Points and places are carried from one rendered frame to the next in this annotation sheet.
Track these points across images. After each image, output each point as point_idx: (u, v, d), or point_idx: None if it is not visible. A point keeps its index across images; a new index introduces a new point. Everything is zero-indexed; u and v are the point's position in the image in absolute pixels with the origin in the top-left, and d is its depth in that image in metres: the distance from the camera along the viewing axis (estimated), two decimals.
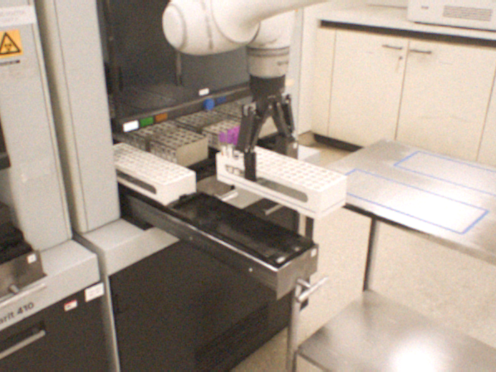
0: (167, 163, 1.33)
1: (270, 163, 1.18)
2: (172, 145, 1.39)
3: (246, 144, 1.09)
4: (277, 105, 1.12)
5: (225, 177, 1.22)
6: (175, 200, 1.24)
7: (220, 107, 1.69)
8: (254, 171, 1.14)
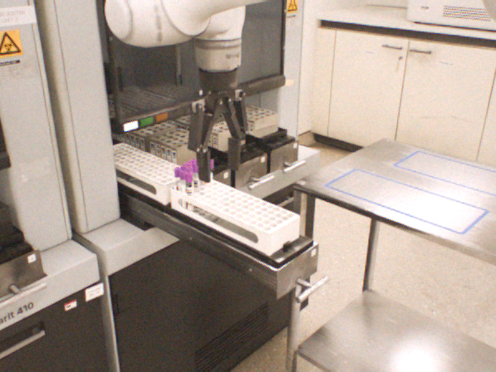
0: (167, 163, 1.33)
1: (224, 198, 1.15)
2: (172, 145, 1.39)
3: (197, 143, 1.04)
4: (228, 100, 1.05)
5: (179, 212, 1.19)
6: None
7: None
8: (208, 171, 1.08)
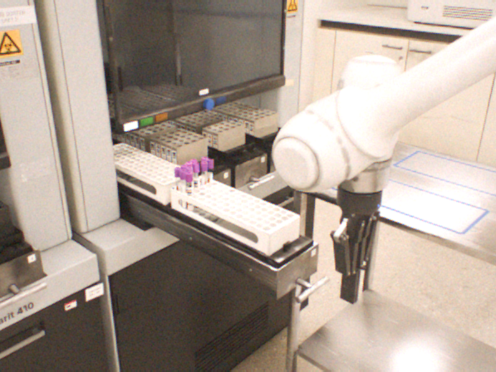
0: (167, 163, 1.33)
1: (224, 198, 1.15)
2: (172, 145, 1.39)
3: None
4: None
5: (179, 212, 1.19)
6: None
7: (220, 107, 1.69)
8: None
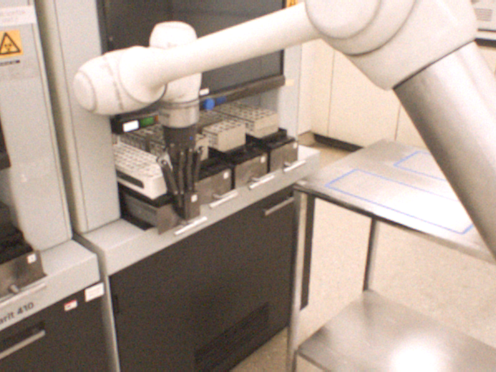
0: None
1: (125, 155, 1.37)
2: None
3: (190, 175, 1.27)
4: None
5: None
6: None
7: (220, 107, 1.69)
8: None
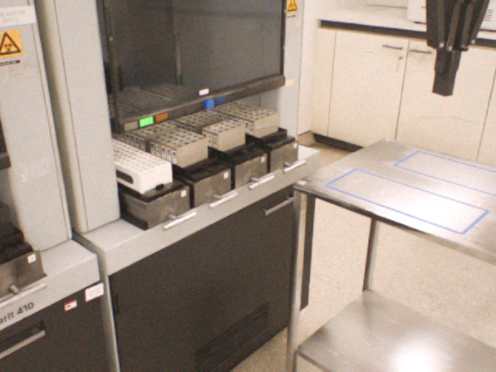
0: None
1: (115, 151, 1.40)
2: (172, 145, 1.39)
3: (439, 36, 0.78)
4: None
5: None
6: None
7: (220, 107, 1.69)
8: (449, 80, 0.82)
